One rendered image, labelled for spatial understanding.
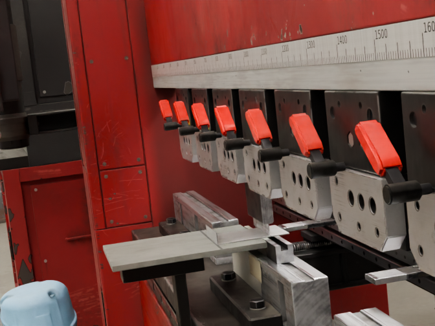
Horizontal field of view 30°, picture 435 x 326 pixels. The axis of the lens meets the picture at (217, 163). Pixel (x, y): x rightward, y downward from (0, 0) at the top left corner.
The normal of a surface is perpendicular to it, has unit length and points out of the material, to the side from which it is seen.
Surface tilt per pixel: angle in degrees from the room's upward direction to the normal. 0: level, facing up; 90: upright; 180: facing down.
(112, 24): 90
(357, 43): 90
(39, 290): 5
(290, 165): 90
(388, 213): 90
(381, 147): 39
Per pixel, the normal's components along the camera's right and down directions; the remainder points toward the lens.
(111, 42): 0.22, 0.09
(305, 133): 0.06, -0.71
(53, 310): 0.66, -0.06
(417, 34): -0.97, 0.13
